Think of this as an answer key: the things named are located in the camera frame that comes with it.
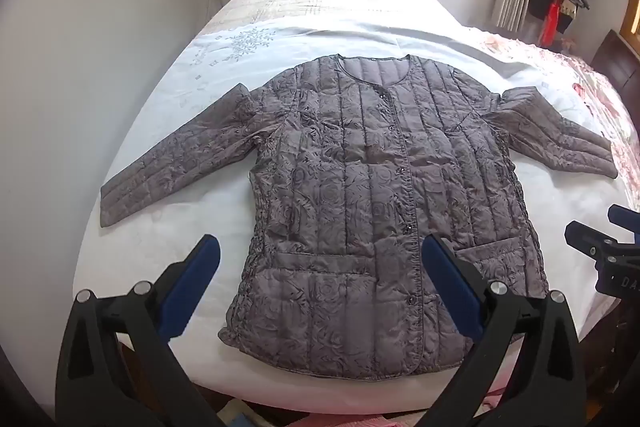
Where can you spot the grey quilted floral jacket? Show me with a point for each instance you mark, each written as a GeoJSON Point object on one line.
{"type": "Point", "coordinates": [360, 207]}

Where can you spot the red hanging item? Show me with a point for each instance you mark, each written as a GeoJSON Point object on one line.
{"type": "Point", "coordinates": [549, 22]}

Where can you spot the bed with white sheet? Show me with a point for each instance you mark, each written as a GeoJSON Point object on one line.
{"type": "Point", "coordinates": [165, 107]}

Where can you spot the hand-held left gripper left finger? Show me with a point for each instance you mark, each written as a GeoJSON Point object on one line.
{"type": "Point", "coordinates": [192, 287]}

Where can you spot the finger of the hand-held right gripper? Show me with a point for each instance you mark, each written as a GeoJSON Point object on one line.
{"type": "Point", "coordinates": [625, 218]}
{"type": "Point", "coordinates": [592, 243]}

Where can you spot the pink floor mat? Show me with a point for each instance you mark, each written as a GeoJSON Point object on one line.
{"type": "Point", "coordinates": [350, 422]}

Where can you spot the dark wooden headboard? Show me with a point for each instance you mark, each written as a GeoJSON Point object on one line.
{"type": "Point", "coordinates": [617, 62]}

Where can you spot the pink floral quilt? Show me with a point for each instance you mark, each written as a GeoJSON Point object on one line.
{"type": "Point", "coordinates": [575, 72]}

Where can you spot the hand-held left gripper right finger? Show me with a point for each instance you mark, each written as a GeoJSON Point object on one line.
{"type": "Point", "coordinates": [450, 287]}

